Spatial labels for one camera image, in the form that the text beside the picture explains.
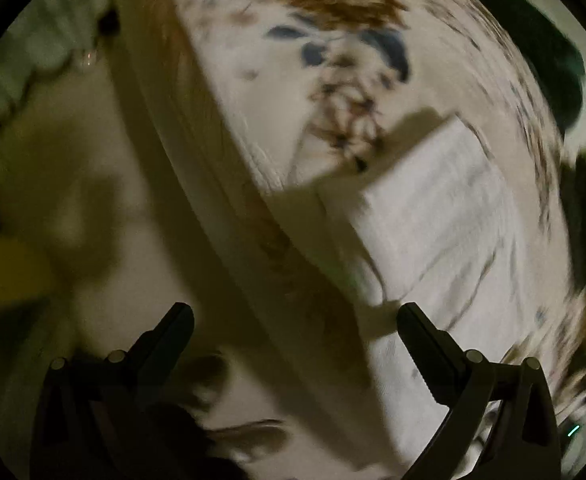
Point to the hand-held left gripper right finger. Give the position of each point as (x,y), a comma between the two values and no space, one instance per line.
(425,347)

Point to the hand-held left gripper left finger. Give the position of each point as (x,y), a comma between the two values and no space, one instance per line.
(175,332)

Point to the white pants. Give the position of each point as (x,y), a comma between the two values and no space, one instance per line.
(438,210)

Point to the yellow object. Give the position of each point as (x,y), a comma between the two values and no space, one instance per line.
(3,270)

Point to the floral printed bedsheet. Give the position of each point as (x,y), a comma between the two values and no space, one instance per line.
(253,35)

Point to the pale green curtain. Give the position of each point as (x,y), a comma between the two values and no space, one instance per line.
(38,45)

